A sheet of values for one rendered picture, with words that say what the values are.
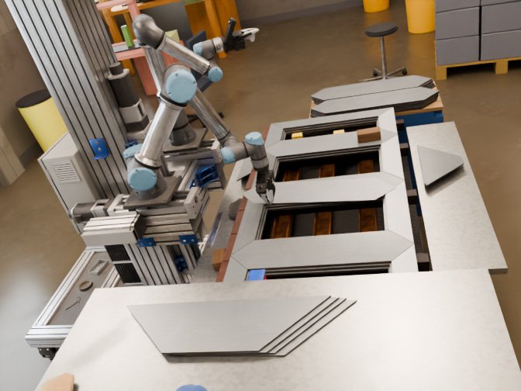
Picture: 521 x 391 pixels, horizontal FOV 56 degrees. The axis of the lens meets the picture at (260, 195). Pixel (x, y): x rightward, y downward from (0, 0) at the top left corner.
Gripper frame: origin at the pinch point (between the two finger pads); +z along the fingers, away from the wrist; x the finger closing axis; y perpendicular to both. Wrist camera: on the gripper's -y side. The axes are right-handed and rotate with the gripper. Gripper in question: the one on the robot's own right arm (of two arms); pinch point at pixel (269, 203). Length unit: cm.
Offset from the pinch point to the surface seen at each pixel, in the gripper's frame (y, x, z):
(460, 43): 317, -135, 49
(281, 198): 3.9, -5.3, 0.8
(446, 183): 19, -81, 11
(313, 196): 3.4, -20.6, 0.8
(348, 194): 2.7, -36.7, 0.8
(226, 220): 13.4, 29.1, 17.7
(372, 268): -44, -46, 3
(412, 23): 482, -104, 71
